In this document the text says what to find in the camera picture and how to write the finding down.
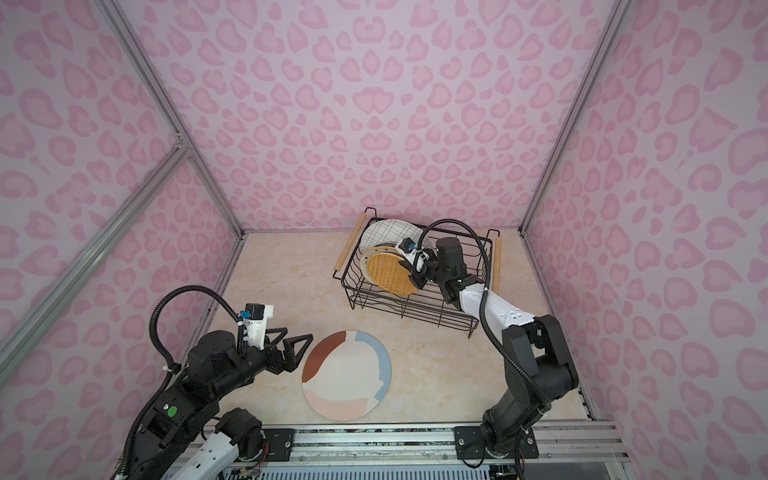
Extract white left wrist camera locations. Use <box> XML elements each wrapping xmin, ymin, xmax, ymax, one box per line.
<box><xmin>240</xmin><ymin>303</ymin><xmax>274</xmax><ymax>350</ymax></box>

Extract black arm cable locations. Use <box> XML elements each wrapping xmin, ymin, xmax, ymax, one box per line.
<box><xmin>416</xmin><ymin>218</ymin><xmax>553</xmax><ymax>480</ymax></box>
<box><xmin>113</xmin><ymin>284</ymin><xmax>244</xmax><ymax>480</ymax></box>

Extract star pattern character plate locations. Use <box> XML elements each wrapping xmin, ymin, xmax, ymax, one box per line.
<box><xmin>360</xmin><ymin>244</ymin><xmax>398</xmax><ymax>284</ymax></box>

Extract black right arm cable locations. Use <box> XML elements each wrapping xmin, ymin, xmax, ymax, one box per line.
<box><xmin>416</xmin><ymin>218</ymin><xmax>553</xmax><ymax>480</ymax></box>

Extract black wire dish rack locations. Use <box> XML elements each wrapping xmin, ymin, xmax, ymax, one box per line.
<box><xmin>332</xmin><ymin>206</ymin><xmax>502</xmax><ymax>338</ymax></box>

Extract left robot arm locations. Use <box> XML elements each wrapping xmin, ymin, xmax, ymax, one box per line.
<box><xmin>115</xmin><ymin>328</ymin><xmax>313</xmax><ymax>479</ymax></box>

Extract tan woven bamboo tray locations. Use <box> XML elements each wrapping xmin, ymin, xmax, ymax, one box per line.
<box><xmin>368</xmin><ymin>253</ymin><xmax>418</xmax><ymax>296</ymax></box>

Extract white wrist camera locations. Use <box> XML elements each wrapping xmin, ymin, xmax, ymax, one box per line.
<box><xmin>240</xmin><ymin>303</ymin><xmax>274</xmax><ymax>350</ymax></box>
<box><xmin>396</xmin><ymin>237</ymin><xmax>430</xmax><ymax>274</ymax></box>

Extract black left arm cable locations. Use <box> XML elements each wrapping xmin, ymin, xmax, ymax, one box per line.
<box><xmin>113</xmin><ymin>284</ymin><xmax>244</xmax><ymax>480</ymax></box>

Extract white grid pattern plate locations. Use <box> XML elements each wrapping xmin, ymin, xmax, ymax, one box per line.
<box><xmin>358</xmin><ymin>219</ymin><xmax>422</xmax><ymax>252</ymax></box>

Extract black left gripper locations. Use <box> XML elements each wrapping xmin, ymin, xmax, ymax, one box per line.
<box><xmin>214</xmin><ymin>324</ymin><xmax>313</xmax><ymax>402</ymax></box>

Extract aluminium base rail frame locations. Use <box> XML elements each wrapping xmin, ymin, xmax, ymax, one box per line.
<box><xmin>179</xmin><ymin>419</ymin><xmax>637</xmax><ymax>480</ymax></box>

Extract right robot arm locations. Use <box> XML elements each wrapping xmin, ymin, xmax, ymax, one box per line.
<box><xmin>400</xmin><ymin>237</ymin><xmax>579</xmax><ymax>457</ymax></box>

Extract large pastel colour-block plate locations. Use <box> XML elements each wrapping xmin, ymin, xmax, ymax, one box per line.
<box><xmin>302</xmin><ymin>330</ymin><xmax>392</xmax><ymax>422</ymax></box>

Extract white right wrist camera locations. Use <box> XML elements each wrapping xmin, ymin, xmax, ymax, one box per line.
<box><xmin>396</xmin><ymin>237</ymin><xmax>430</xmax><ymax>274</ymax></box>

